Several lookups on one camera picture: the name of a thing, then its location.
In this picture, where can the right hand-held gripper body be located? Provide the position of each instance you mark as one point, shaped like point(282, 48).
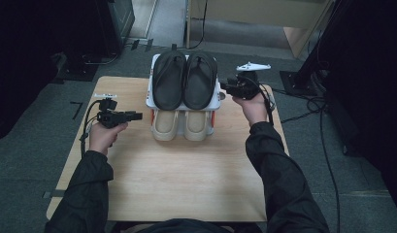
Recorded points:
point(246, 85)

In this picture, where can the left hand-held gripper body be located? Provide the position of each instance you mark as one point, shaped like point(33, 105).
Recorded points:
point(110, 118)

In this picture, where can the black flip-flop sandal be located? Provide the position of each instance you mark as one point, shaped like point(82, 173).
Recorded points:
point(168, 84)
point(201, 84)

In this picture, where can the cream clog shoe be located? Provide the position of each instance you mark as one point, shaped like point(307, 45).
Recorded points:
point(164, 126)
point(197, 126)

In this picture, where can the white two-tier shoe rack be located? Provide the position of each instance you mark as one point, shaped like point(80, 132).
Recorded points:
point(149, 81)

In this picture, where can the person's left hand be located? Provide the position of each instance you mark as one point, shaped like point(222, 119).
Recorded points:
point(102, 137)

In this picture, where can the person's right hand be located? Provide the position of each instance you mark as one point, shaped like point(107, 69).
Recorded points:
point(254, 110)

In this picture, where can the black metal stand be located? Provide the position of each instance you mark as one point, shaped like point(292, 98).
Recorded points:
point(299, 81)

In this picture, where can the black flat stand base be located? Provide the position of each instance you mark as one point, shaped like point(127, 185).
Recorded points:
point(76, 69)

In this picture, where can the black plug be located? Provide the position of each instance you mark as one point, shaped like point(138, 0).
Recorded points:
point(173, 47)

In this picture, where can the light wooden cabinet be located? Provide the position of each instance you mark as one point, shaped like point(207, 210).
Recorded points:
point(251, 13)

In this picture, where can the black equipment cabinet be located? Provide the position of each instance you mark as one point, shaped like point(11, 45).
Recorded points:
point(118, 22)

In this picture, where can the grey floor tape piece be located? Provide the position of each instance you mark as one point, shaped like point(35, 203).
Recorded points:
point(52, 194)

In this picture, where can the person's torso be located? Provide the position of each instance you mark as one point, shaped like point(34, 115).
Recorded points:
point(186, 226)

